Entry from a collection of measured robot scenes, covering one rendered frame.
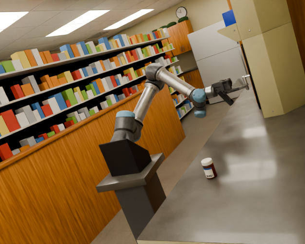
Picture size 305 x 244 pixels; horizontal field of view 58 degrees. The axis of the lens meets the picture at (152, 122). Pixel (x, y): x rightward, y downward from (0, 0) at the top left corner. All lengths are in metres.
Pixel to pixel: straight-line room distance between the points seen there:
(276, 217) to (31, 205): 2.17
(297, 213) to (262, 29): 1.04
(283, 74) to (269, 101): 0.16
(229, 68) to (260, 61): 5.12
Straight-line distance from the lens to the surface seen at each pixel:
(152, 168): 1.55
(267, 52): 1.67
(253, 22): 1.66
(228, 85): 1.76
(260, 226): 0.88
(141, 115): 1.80
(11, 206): 2.61
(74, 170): 2.99
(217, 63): 6.82
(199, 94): 1.64
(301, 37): 2.02
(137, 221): 1.71
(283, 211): 0.92
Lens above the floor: 1.47
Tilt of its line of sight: 11 degrees down
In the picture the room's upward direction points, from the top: 21 degrees counter-clockwise
